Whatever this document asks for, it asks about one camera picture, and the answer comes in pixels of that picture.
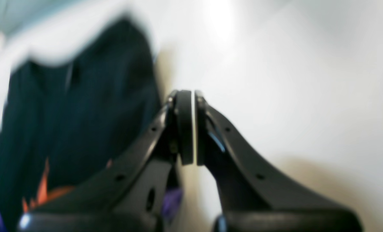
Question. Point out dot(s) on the black T-shirt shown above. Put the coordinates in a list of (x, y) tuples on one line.
[(62, 125)]

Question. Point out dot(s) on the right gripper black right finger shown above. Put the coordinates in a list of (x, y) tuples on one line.
[(254, 195)]

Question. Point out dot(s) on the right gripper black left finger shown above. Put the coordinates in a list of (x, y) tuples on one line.
[(129, 195)]

